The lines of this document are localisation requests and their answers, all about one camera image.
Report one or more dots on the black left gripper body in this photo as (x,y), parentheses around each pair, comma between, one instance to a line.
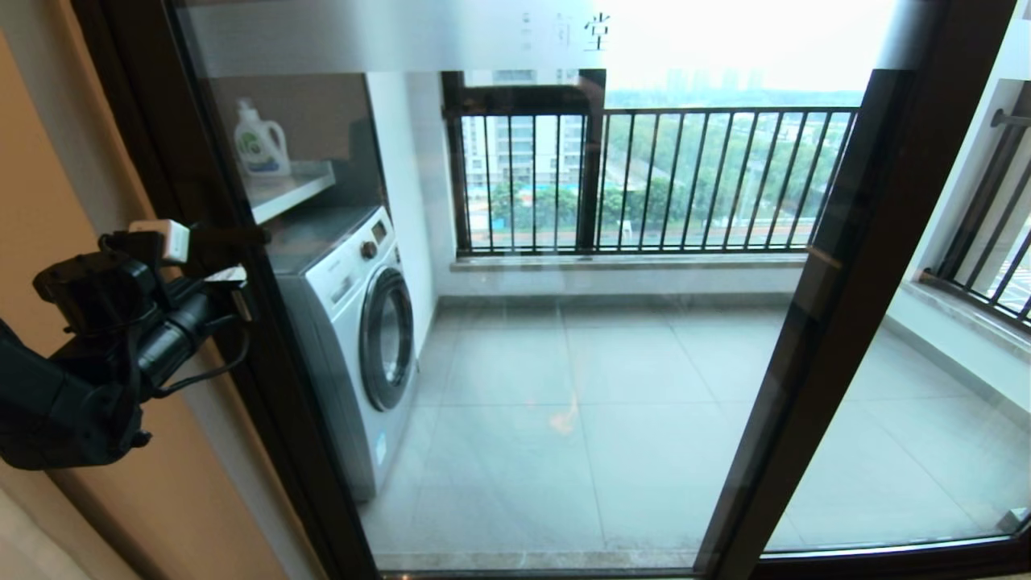
(181,338)

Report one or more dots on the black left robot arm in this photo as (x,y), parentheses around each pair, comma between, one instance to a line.
(48,403)

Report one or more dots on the white drum washing machine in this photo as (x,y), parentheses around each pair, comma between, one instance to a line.
(346,322)

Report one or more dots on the white green detergent bottle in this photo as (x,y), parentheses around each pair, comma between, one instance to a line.
(262,147)

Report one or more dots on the marble sill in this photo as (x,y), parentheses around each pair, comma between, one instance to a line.
(628,263)
(975,318)

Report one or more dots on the black balcony railing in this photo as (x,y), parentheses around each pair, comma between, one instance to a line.
(725,113)
(987,189)

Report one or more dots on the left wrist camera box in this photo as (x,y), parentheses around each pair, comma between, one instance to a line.
(165,240)

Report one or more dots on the white wall shelf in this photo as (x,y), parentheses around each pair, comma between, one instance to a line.
(298,187)

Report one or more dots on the sliding glass door dark frame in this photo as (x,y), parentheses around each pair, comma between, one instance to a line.
(105,24)

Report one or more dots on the dark window frame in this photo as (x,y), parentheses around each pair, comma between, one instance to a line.
(592,161)

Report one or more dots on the metal wall rod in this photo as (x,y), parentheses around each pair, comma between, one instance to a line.
(1008,119)

